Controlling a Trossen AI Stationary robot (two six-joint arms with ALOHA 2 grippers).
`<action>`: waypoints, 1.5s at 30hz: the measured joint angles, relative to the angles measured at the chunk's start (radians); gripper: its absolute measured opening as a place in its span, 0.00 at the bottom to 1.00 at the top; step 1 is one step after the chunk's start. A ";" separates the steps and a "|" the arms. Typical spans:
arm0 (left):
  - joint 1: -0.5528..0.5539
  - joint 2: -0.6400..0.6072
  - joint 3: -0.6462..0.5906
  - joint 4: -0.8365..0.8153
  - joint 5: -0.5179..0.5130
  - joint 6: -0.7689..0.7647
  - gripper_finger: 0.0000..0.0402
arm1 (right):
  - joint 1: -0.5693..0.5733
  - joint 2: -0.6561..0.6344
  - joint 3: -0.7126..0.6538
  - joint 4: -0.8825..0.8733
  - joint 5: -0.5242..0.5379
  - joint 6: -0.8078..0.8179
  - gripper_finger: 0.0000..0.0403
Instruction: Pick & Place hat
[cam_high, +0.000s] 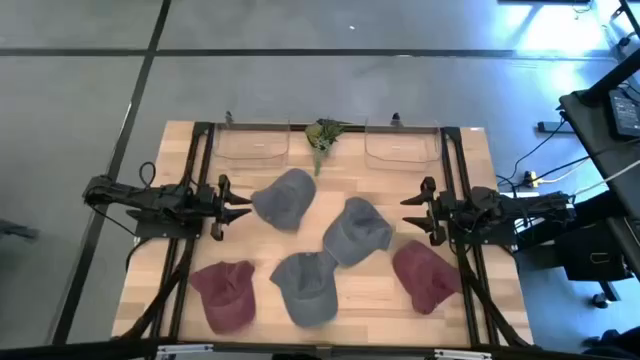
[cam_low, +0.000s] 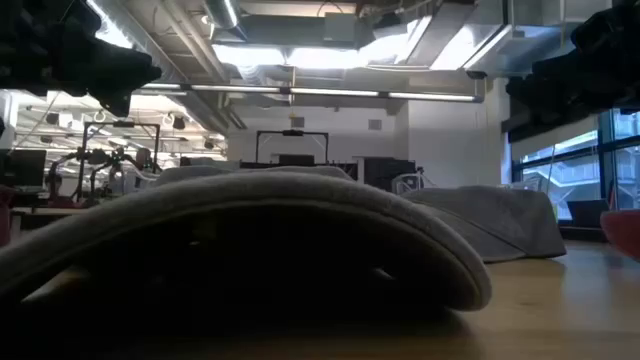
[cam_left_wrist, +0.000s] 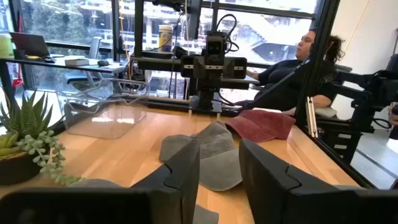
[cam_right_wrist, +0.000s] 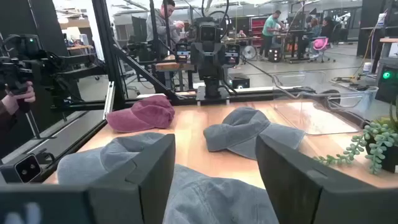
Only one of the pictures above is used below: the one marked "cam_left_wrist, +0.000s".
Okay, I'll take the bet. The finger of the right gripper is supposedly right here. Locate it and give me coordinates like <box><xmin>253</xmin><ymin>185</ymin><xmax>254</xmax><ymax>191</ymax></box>
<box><xmin>192</xmin><ymin>55</ymin><xmax>206</xmax><ymax>79</ymax></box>
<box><xmin>222</xmin><ymin>57</ymin><xmax>236</xmax><ymax>79</ymax></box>

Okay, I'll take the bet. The white wipes canister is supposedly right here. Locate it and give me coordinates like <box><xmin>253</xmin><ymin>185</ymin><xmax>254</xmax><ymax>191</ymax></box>
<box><xmin>158</xmin><ymin>24</ymin><xmax>174</xmax><ymax>53</ymax></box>

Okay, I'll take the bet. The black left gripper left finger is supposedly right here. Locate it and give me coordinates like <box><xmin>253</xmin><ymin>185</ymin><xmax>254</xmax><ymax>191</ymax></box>
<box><xmin>0</xmin><ymin>138</ymin><xmax>201</xmax><ymax>224</ymax></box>

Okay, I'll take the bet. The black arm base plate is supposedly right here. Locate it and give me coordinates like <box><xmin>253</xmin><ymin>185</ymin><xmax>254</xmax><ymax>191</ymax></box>
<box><xmin>188</xmin><ymin>95</ymin><xmax>223</xmax><ymax>114</ymax></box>

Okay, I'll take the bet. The green container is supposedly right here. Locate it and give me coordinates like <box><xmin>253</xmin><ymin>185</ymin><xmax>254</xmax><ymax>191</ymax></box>
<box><xmin>0</xmin><ymin>33</ymin><xmax>15</xmax><ymax>60</ymax></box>

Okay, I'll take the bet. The grey office chair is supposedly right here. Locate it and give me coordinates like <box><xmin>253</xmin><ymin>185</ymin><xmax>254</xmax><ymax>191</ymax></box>
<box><xmin>63</xmin><ymin>36</ymin><xmax>115</xmax><ymax>91</ymax></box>

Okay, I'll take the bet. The grey cloth baseball cap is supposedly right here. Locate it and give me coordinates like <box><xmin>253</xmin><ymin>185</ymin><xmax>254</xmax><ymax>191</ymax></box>
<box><xmin>159</xmin><ymin>120</ymin><xmax>243</xmax><ymax>192</ymax></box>

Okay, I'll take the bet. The person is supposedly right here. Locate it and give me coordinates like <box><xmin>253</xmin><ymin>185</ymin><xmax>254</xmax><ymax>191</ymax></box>
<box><xmin>244</xmin><ymin>28</ymin><xmax>346</xmax><ymax>116</ymax></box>

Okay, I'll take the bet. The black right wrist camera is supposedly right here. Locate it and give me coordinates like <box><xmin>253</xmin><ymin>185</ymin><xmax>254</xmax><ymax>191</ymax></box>
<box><xmin>205</xmin><ymin>30</ymin><xmax>228</xmax><ymax>57</ymax></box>

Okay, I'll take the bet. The potted succulent plant black pot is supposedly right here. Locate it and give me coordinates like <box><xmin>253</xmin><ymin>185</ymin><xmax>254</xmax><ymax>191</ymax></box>
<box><xmin>0</xmin><ymin>90</ymin><xmax>83</xmax><ymax>187</ymax></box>

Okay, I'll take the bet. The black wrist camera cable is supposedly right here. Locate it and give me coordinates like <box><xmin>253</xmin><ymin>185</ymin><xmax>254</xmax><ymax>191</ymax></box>
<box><xmin>215</xmin><ymin>13</ymin><xmax>240</xmax><ymax>54</ymax></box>

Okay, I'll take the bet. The white flat box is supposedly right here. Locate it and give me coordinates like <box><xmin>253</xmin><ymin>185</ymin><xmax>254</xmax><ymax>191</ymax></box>
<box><xmin>64</xmin><ymin>57</ymin><xmax>91</xmax><ymax>67</ymax></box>

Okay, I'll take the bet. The black drawer cabinet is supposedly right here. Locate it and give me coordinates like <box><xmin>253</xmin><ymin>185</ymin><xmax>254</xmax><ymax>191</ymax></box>
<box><xmin>316</xmin><ymin>120</ymin><xmax>364</xmax><ymax>163</ymax></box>

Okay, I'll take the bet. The red cloth baseball cap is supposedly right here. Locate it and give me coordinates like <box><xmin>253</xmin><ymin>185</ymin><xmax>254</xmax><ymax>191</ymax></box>
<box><xmin>224</xmin><ymin>109</ymin><xmax>297</xmax><ymax>144</ymax></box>

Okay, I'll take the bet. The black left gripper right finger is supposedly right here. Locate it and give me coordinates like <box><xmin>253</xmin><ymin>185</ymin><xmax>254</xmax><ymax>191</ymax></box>
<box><xmin>238</xmin><ymin>138</ymin><xmax>398</xmax><ymax>224</ymax></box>

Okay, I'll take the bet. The person's hand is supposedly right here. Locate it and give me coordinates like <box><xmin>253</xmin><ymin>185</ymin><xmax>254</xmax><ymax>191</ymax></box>
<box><xmin>387</xmin><ymin>105</ymin><xmax>398</xmax><ymax>126</ymax></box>

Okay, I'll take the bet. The black aluminium table frame rail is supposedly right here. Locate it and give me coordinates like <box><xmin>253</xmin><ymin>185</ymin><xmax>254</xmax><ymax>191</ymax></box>
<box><xmin>108</xmin><ymin>94</ymin><xmax>246</xmax><ymax>118</ymax></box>

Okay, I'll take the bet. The dark laptop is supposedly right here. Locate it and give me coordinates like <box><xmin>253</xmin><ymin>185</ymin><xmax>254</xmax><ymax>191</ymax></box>
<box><xmin>9</xmin><ymin>32</ymin><xmax>65</xmax><ymax>59</ymax></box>

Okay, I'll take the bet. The dark office desk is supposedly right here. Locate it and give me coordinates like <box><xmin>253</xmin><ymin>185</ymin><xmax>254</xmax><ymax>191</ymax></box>
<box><xmin>0</xmin><ymin>55</ymin><xmax>126</xmax><ymax>94</ymax></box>

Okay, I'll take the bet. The white metal bracket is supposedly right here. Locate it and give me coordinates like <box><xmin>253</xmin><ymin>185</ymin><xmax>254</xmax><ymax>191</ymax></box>
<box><xmin>305</xmin><ymin>96</ymin><xmax>319</xmax><ymax>139</ymax></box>

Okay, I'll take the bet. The black aluminium frame post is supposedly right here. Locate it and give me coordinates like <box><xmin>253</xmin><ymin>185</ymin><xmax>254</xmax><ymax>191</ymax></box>
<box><xmin>294</xmin><ymin>0</ymin><xmax>340</xmax><ymax>129</ymax></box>

